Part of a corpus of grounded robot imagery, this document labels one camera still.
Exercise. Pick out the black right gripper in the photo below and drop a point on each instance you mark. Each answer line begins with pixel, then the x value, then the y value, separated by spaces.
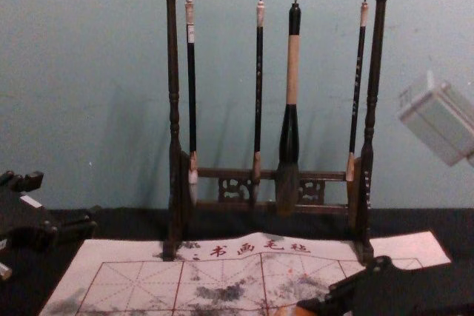
pixel 414 294

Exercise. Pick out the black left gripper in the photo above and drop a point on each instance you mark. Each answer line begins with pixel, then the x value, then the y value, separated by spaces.
pixel 22 220

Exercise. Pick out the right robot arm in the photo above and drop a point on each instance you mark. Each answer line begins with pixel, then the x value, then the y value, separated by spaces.
pixel 437 120

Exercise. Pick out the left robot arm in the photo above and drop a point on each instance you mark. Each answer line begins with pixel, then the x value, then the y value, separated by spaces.
pixel 3 271

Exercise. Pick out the small orange round object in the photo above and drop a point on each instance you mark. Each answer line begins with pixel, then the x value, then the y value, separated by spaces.
pixel 295 311

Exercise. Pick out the black table cloth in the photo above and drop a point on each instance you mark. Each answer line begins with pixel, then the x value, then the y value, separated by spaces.
pixel 122 223

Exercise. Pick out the white felt mat red grid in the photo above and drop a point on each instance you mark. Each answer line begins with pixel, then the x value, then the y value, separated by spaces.
pixel 148 286

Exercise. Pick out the dark wooden brush rack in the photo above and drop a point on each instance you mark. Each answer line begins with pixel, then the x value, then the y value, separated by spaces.
pixel 172 109

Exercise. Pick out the thin brush with white label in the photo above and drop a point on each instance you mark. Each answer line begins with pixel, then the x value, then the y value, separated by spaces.
pixel 191 109

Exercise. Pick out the thin black calligraphy brush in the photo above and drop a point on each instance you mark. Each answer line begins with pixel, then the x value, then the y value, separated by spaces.
pixel 258 109
pixel 357 90

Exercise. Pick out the thick black and tan brush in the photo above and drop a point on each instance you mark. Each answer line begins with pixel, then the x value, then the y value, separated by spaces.
pixel 292 72

